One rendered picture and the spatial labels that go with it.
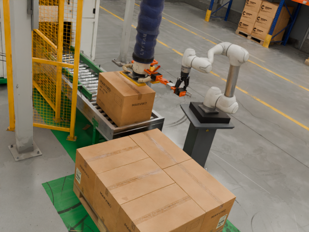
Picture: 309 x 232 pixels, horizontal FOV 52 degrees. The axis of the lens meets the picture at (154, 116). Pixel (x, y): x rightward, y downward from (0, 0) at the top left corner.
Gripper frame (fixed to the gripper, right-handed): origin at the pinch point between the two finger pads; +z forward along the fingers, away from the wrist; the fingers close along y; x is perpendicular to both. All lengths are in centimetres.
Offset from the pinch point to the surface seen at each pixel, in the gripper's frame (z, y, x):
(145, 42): -30, 8, -52
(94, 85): 68, -3, -154
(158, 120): 63, -23, -42
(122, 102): 36, 25, -54
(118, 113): 51, 24, -58
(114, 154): 67, 55, -16
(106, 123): 62, 37, -60
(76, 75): 32, 43, -121
